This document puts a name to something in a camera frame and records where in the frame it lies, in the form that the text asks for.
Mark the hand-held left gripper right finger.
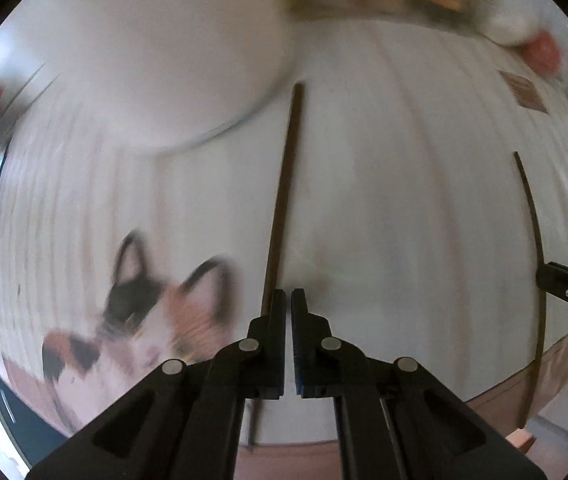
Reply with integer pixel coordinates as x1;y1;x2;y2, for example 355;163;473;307
290;288;548;480

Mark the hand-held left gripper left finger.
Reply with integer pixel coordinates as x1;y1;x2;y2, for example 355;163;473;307
26;289;287;480

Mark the thin black chopstick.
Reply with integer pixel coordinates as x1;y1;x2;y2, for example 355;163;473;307
513;151;548;429

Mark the dark brown chopstick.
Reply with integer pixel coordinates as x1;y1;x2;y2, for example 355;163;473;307
248;82;305;448

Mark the striped cat print mat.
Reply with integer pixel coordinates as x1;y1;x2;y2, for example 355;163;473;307
0;14;568;457

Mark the red object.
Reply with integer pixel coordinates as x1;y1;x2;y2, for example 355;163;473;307
521;30;565;79

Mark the white crumpled cloth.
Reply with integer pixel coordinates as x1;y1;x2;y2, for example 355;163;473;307
479;0;541;47

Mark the white round plate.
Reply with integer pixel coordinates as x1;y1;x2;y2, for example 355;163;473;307
0;0;295;154

